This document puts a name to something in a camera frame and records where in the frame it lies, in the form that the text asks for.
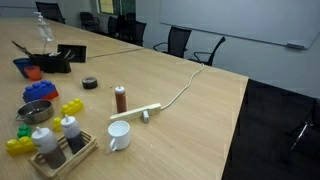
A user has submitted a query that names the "green two-stud toy block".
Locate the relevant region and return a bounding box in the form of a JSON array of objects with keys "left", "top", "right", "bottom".
[{"left": 16, "top": 124, "right": 33, "bottom": 139}]

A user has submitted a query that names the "large yellow toy block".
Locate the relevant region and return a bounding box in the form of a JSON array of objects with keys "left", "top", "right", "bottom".
[{"left": 4, "top": 135, "right": 37, "bottom": 158}]

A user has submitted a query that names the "squeeze bottle brown sauce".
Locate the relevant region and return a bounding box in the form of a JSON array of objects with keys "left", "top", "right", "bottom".
[{"left": 31, "top": 126, "right": 67, "bottom": 170}]

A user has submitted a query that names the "glass window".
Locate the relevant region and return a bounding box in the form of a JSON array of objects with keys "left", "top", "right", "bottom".
[{"left": 96, "top": 0, "right": 137, "bottom": 17}]

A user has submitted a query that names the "white power cable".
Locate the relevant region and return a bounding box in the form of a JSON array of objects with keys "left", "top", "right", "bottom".
[{"left": 160, "top": 62, "right": 205, "bottom": 111}]

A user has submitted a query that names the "black tape roll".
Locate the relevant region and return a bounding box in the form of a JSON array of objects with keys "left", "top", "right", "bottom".
[{"left": 81, "top": 76, "right": 99, "bottom": 90}]

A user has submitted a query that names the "grey whiteboard eraser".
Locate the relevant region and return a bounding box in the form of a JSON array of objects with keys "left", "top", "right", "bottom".
[{"left": 286, "top": 41, "right": 306, "bottom": 50}]

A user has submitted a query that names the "small metal pot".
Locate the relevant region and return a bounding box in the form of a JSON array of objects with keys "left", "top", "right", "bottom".
[{"left": 14, "top": 99, "right": 55, "bottom": 126}]

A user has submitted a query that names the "orange plastic cup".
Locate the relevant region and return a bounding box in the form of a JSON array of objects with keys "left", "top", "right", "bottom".
[{"left": 23, "top": 65, "right": 43, "bottom": 82}]

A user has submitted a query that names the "small brown sauce bottle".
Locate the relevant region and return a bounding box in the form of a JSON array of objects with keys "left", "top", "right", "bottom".
[{"left": 114, "top": 84, "right": 128, "bottom": 114}]

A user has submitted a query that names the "squeeze bottle dark sauce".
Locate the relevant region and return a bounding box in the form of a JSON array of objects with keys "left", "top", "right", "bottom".
[{"left": 60, "top": 114, "right": 86, "bottom": 155}]

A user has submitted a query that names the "black utensil container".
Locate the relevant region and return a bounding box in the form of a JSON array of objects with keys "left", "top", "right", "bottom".
[{"left": 28, "top": 53, "right": 72, "bottom": 74}]

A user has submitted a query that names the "black office chair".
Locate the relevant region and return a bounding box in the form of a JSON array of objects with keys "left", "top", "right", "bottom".
[
  {"left": 152, "top": 25, "right": 193, "bottom": 59},
  {"left": 124, "top": 12, "right": 137, "bottom": 22},
  {"left": 124, "top": 19, "right": 148, "bottom": 47},
  {"left": 79, "top": 11, "right": 102, "bottom": 33},
  {"left": 107, "top": 15, "right": 122, "bottom": 38},
  {"left": 188, "top": 35, "right": 227, "bottom": 67},
  {"left": 35, "top": 1, "right": 67, "bottom": 25}
]

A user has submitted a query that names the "black rectangular tray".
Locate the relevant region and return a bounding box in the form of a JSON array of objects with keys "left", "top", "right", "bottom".
[{"left": 56, "top": 43, "right": 88, "bottom": 64}]

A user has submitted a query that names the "small yellow toy block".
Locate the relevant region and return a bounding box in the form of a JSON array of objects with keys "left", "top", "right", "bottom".
[{"left": 52, "top": 116, "right": 63, "bottom": 132}]

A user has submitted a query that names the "cream power strip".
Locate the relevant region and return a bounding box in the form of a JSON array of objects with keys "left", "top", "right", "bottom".
[{"left": 109, "top": 102, "right": 163, "bottom": 122}]

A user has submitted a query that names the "wall whiteboard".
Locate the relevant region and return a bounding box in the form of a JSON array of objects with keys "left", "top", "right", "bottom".
[{"left": 159, "top": 0, "right": 320, "bottom": 50}]

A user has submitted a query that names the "clear pump bottle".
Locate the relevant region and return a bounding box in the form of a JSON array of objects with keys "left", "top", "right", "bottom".
[{"left": 33, "top": 11, "right": 55, "bottom": 43}]

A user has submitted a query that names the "blue toy building block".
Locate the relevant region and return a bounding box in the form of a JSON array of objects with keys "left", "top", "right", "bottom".
[{"left": 22, "top": 79, "right": 58, "bottom": 103}]

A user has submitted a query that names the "red toy building block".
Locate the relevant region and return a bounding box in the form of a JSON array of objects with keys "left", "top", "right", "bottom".
[{"left": 41, "top": 89, "right": 60, "bottom": 101}]

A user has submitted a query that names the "wooden slat crate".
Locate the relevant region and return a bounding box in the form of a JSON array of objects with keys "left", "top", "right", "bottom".
[{"left": 27, "top": 129, "right": 99, "bottom": 180}]

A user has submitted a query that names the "white ceramic mug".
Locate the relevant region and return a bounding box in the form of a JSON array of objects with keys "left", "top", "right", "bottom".
[{"left": 107, "top": 120, "right": 132, "bottom": 153}]

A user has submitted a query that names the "black handled utensil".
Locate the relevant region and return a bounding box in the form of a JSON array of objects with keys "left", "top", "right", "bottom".
[{"left": 11, "top": 40, "right": 34, "bottom": 58}]

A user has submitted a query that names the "blue plastic cup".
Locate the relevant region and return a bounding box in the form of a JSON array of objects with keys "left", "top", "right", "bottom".
[{"left": 12, "top": 57, "right": 33, "bottom": 80}]

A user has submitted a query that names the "yellow three-stud toy block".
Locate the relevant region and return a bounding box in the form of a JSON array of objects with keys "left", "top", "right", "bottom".
[{"left": 60, "top": 97, "right": 85, "bottom": 117}]

